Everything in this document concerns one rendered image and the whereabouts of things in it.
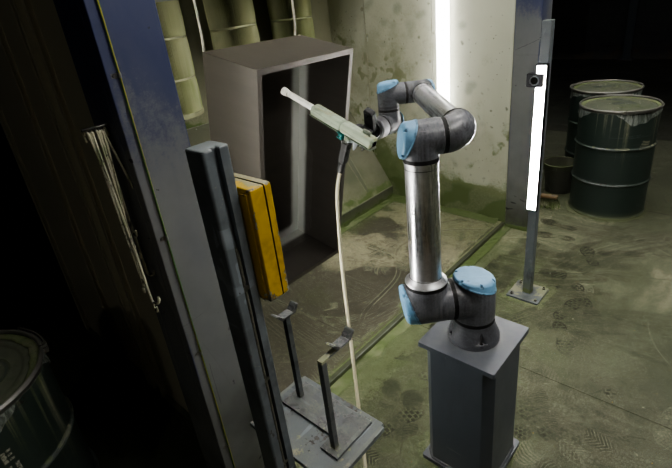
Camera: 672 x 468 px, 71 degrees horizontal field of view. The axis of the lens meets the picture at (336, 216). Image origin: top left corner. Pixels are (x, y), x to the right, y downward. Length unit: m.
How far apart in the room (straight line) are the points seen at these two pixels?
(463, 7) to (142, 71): 2.84
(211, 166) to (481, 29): 3.09
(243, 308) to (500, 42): 3.06
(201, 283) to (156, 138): 0.48
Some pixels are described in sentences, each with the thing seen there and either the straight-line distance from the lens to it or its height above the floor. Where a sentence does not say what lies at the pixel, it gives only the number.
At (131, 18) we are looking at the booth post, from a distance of 1.37.
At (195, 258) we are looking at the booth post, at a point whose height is 1.17.
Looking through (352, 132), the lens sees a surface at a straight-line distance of 1.78.
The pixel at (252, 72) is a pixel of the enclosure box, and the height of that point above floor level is 1.63.
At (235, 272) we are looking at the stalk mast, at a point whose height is 1.39.
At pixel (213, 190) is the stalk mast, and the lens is 0.89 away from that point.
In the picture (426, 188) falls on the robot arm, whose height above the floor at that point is 1.29.
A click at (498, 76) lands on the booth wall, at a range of 3.77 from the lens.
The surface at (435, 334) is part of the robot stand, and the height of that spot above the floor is 0.64.
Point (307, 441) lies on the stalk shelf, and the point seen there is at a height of 0.79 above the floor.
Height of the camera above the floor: 1.87
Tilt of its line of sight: 25 degrees down
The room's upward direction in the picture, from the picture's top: 7 degrees counter-clockwise
